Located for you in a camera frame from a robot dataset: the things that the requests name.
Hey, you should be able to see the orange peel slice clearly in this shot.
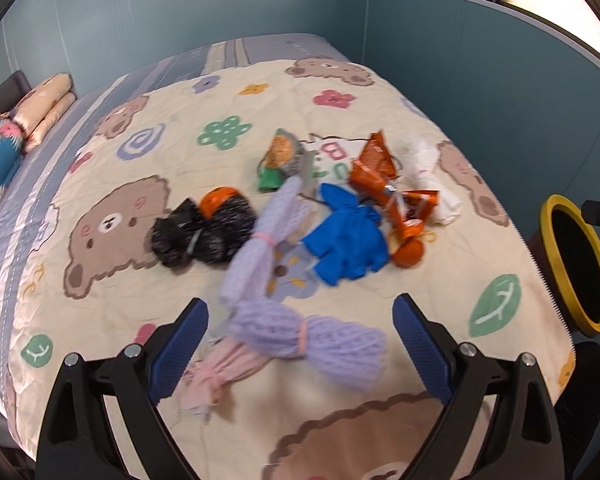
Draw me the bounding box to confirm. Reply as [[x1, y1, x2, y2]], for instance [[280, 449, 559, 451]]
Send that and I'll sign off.
[[388, 236, 424, 268]]

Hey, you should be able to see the long purple knit cloth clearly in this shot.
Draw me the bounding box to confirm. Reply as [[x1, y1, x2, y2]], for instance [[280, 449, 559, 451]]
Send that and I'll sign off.
[[219, 176, 311, 313]]

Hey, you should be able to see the black plastic bag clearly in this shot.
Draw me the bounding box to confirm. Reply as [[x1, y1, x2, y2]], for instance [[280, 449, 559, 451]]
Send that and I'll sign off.
[[149, 194, 257, 269]]

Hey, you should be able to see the white tissue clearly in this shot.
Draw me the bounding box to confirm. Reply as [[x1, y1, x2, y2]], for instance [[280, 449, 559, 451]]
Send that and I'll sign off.
[[398, 136, 462, 226]]

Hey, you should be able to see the orange snack wrapper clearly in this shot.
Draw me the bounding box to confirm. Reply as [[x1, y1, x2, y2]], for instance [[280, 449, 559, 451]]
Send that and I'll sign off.
[[349, 130, 439, 244]]

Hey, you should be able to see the grey noodle snack packet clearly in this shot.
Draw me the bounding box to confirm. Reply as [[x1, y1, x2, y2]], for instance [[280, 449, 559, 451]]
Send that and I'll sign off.
[[257, 128, 315, 196]]

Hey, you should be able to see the yellow rimmed black trash bin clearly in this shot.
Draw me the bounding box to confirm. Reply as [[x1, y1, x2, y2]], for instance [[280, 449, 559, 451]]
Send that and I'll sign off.
[[538, 194, 600, 338]]

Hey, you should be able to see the pink crumpled cloth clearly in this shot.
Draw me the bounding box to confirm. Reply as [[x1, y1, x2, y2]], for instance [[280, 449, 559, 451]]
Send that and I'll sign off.
[[176, 336, 271, 414]]

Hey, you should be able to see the short purple knit cloth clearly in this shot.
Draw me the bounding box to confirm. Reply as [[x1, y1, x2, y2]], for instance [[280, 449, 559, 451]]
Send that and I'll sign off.
[[227, 298, 387, 391]]

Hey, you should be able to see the cartoon bear quilt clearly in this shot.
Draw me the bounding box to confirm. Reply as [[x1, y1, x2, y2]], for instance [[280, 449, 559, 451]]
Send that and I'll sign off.
[[3, 58, 574, 479]]

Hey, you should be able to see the blue knotted glove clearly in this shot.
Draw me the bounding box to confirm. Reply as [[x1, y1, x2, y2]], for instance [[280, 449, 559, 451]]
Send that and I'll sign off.
[[302, 183, 389, 286]]

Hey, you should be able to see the orange peel cup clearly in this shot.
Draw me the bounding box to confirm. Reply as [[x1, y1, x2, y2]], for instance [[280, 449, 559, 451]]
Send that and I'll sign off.
[[199, 186, 242, 220]]

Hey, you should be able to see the peach folded pillow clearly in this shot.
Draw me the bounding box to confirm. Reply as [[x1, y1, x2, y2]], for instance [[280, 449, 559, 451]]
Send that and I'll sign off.
[[10, 73, 76, 153]]

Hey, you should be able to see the dark headboard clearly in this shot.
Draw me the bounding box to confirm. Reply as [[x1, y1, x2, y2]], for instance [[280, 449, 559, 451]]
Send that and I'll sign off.
[[0, 70, 31, 115]]

